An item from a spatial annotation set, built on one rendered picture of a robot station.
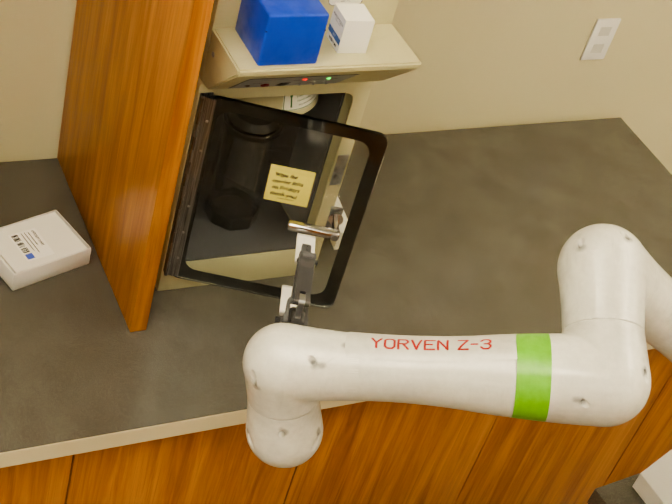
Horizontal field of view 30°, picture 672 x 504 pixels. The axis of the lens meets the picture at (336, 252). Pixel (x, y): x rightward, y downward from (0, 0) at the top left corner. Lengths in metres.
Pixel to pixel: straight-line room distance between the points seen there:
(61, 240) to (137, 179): 0.28
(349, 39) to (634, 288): 0.60
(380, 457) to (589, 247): 0.93
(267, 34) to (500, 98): 1.23
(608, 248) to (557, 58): 1.36
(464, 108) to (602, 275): 1.32
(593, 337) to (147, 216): 0.78
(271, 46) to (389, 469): 1.02
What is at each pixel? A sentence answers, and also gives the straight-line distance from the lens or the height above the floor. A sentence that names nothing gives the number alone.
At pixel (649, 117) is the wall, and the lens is 3.38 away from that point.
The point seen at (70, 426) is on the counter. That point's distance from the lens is 2.08.
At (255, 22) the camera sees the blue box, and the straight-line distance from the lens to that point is 1.90.
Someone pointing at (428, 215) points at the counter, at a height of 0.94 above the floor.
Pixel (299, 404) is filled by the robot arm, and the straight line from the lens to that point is 1.69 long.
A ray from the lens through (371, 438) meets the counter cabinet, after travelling 2.45.
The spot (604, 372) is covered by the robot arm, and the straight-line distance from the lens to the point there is 1.65.
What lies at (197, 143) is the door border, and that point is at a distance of 2.08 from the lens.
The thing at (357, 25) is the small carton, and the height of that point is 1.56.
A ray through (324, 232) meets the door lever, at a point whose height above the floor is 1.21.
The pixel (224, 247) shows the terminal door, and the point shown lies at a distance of 2.21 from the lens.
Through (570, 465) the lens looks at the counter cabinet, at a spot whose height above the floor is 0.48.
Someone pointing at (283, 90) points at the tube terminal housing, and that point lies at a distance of 2.10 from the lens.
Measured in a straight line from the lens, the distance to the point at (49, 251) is 2.30.
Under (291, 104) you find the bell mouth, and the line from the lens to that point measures 2.15.
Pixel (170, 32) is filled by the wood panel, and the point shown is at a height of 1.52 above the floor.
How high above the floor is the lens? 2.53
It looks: 40 degrees down
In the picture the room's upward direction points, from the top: 18 degrees clockwise
